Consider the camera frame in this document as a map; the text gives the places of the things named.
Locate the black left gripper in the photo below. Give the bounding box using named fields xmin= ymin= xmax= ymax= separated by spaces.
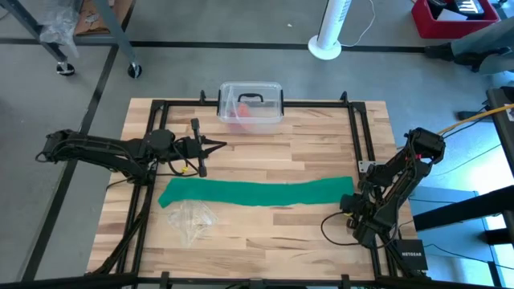
xmin=174 ymin=118 xmax=228 ymax=178

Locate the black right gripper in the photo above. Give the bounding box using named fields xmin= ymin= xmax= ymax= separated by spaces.
xmin=340 ymin=191 xmax=381 ymax=248

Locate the green elastic bandage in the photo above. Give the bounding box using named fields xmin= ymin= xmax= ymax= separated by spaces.
xmin=157 ymin=176 xmax=355 ymax=209

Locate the large clear plastic bag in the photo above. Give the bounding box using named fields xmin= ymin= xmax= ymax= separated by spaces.
xmin=166 ymin=199 xmax=220 ymax=248

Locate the orange bandage roll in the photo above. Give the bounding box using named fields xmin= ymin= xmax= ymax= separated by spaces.
xmin=235 ymin=102 xmax=256 ymax=132

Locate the clear plastic storage box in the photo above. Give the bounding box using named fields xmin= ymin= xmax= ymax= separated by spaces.
xmin=218 ymin=81 xmax=285 ymax=133

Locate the black metal stand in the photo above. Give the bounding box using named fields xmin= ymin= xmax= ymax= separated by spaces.
xmin=413 ymin=86 xmax=514 ymax=246

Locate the white tower fan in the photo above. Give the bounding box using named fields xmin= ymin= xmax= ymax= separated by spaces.
xmin=308 ymin=0 xmax=353 ymax=61

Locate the brown cardboard sheet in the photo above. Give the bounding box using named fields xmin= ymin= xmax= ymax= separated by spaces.
xmin=74 ymin=0 xmax=133 ymax=36

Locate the crumpled clear plastic wrap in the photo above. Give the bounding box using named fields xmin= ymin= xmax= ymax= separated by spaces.
xmin=39 ymin=0 xmax=81 ymax=57

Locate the red plastic crate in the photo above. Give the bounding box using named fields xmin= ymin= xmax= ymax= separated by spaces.
xmin=410 ymin=0 xmax=501 ymax=40

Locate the white paper sheet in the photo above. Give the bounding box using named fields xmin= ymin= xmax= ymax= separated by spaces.
xmin=435 ymin=8 xmax=469 ymax=22

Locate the black electronic device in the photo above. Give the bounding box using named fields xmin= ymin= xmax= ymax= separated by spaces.
xmin=427 ymin=0 xmax=485 ymax=19

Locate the black cable with yellow tag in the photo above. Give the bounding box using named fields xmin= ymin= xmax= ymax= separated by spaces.
xmin=320 ymin=211 xmax=362 ymax=246
xmin=167 ymin=150 xmax=202 ymax=178

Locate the black metal table frame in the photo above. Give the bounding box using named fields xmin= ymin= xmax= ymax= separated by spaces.
xmin=84 ymin=90 xmax=433 ymax=289

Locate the black Netgear network switch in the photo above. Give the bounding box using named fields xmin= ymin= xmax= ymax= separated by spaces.
xmin=393 ymin=238 xmax=429 ymax=272

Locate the grey metal cart frame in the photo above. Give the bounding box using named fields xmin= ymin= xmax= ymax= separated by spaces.
xmin=0 ymin=0 xmax=142 ymax=79

